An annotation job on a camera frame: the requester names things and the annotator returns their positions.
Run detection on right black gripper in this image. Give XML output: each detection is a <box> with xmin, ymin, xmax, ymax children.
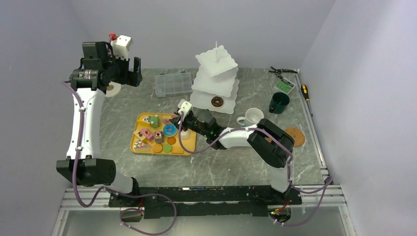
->
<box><xmin>169</xmin><ymin>113</ymin><xmax>209</xmax><ymax>138</ymax></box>

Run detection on chocolate sprinkled donut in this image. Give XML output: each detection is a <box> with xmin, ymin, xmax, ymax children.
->
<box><xmin>211</xmin><ymin>96</ymin><xmax>224</xmax><ymax>108</ymax></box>

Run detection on blue frosted donut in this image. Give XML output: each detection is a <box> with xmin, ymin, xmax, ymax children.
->
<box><xmin>163</xmin><ymin>123</ymin><xmax>178</xmax><ymax>137</ymax></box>

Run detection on white three-tier dessert stand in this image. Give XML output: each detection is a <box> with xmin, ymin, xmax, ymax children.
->
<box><xmin>190</xmin><ymin>45</ymin><xmax>239</xmax><ymax>115</ymax></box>

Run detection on pink handled tongs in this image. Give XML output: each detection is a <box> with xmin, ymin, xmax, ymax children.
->
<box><xmin>161</xmin><ymin>114</ymin><xmax>178</xmax><ymax>125</ymax></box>

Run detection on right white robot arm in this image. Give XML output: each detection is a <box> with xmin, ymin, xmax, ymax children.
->
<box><xmin>169</xmin><ymin>110</ymin><xmax>295</xmax><ymax>204</ymax></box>

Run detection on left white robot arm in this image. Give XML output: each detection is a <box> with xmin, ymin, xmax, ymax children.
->
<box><xmin>56</xmin><ymin>35</ymin><xmax>143</xmax><ymax>207</ymax></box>

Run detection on white tape roll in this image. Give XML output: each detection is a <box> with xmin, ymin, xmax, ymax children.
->
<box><xmin>105</xmin><ymin>82</ymin><xmax>121</xmax><ymax>97</ymax></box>

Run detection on white round cupcake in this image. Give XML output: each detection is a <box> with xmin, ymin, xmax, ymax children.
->
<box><xmin>180</xmin><ymin>130</ymin><xmax>191</xmax><ymax>140</ymax></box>

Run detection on orange round cookie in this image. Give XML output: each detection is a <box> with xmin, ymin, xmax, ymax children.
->
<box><xmin>167</xmin><ymin>137</ymin><xmax>177</xmax><ymax>145</ymax></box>

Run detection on yellow square biscuit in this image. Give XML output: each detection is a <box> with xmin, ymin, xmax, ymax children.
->
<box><xmin>171</xmin><ymin>146</ymin><xmax>184</xmax><ymax>155</ymax></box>

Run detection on green round macaron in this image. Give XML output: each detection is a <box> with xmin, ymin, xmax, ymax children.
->
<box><xmin>163</xmin><ymin>144</ymin><xmax>173</xmax><ymax>153</ymax></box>

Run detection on clear plastic compartment box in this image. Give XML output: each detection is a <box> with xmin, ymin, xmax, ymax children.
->
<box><xmin>154</xmin><ymin>71</ymin><xmax>193</xmax><ymax>97</ymax></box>

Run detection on grey cake with strawberry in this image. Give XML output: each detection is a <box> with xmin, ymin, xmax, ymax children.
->
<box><xmin>153</xmin><ymin>131</ymin><xmax>164</xmax><ymax>144</ymax></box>

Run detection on green roll cake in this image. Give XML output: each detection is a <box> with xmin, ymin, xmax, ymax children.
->
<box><xmin>149</xmin><ymin>115</ymin><xmax>160</xmax><ymax>129</ymax></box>

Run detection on yellow serving tray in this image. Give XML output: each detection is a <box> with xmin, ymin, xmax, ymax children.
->
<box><xmin>130</xmin><ymin>113</ymin><xmax>196</xmax><ymax>156</ymax></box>

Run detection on white blue mug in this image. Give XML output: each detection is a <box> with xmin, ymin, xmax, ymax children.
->
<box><xmin>236</xmin><ymin>108</ymin><xmax>264</xmax><ymax>127</ymax></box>

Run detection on tan waffle round cookie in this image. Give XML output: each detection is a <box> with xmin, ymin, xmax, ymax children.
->
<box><xmin>151</xmin><ymin>143</ymin><xmax>163</xmax><ymax>153</ymax></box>

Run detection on cream triangle cake slice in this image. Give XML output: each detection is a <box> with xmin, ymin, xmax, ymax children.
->
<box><xmin>137</xmin><ymin>116</ymin><xmax>151</xmax><ymax>126</ymax></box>

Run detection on pink cake with cherry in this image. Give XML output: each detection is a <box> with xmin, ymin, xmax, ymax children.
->
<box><xmin>140</xmin><ymin>128</ymin><xmax>154</xmax><ymax>142</ymax></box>

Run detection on yellow cake piece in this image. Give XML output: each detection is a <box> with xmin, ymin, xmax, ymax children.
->
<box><xmin>133</xmin><ymin>130</ymin><xmax>147</xmax><ymax>142</ymax></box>

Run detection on white triangle cake slice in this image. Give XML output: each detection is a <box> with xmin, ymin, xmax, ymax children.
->
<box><xmin>133</xmin><ymin>139</ymin><xmax>150</xmax><ymax>152</ymax></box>

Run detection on dark green mug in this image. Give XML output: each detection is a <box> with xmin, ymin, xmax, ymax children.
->
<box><xmin>268</xmin><ymin>92</ymin><xmax>290</xmax><ymax>114</ymax></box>

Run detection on green white packet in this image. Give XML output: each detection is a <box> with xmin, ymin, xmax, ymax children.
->
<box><xmin>273</xmin><ymin>77</ymin><xmax>296</xmax><ymax>95</ymax></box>

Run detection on black pliers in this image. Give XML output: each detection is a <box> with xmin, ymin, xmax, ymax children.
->
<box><xmin>269</xmin><ymin>66</ymin><xmax>298</xmax><ymax>76</ymax></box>

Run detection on yellow black screwdriver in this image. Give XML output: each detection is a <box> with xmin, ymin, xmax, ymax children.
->
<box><xmin>301</xmin><ymin>84</ymin><xmax>313</xmax><ymax>116</ymax></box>

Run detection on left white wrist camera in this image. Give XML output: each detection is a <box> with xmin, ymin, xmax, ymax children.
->
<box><xmin>110</xmin><ymin>35</ymin><xmax>133</xmax><ymax>60</ymax></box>

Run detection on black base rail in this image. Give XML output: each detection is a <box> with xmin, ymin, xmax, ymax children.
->
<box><xmin>108</xmin><ymin>185</ymin><xmax>302</xmax><ymax>219</ymax></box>

